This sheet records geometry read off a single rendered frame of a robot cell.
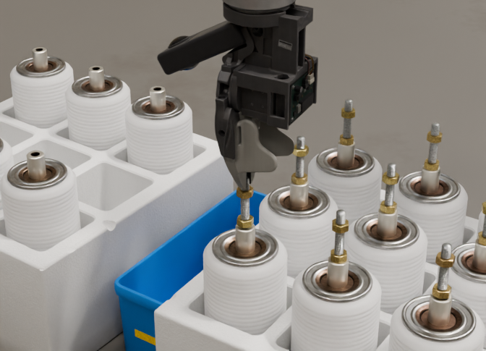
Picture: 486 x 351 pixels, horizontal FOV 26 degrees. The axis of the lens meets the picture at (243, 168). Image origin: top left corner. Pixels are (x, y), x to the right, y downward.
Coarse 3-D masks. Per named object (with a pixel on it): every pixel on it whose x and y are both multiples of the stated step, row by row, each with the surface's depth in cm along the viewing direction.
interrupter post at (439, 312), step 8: (432, 296) 106; (432, 304) 106; (440, 304) 105; (448, 304) 106; (432, 312) 106; (440, 312) 106; (448, 312) 106; (432, 320) 107; (440, 320) 106; (448, 320) 107
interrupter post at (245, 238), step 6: (240, 228) 117; (252, 228) 117; (240, 234) 117; (246, 234) 117; (252, 234) 117; (240, 240) 117; (246, 240) 117; (252, 240) 118; (240, 246) 118; (246, 246) 118; (252, 246) 118; (240, 252) 118; (246, 252) 118
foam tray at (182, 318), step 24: (384, 192) 144; (432, 264) 129; (192, 288) 124; (288, 288) 125; (168, 312) 120; (192, 312) 120; (288, 312) 120; (384, 312) 120; (168, 336) 121; (192, 336) 118; (216, 336) 117; (240, 336) 117; (264, 336) 117; (288, 336) 119; (384, 336) 120
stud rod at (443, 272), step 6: (444, 246) 103; (450, 246) 103; (444, 252) 103; (450, 252) 103; (444, 270) 104; (438, 276) 105; (444, 276) 105; (438, 282) 105; (444, 282) 105; (438, 288) 106; (444, 288) 105
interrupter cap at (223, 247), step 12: (216, 240) 120; (228, 240) 120; (264, 240) 120; (276, 240) 120; (216, 252) 118; (228, 252) 118; (252, 252) 118; (264, 252) 118; (276, 252) 118; (228, 264) 116; (240, 264) 116; (252, 264) 116
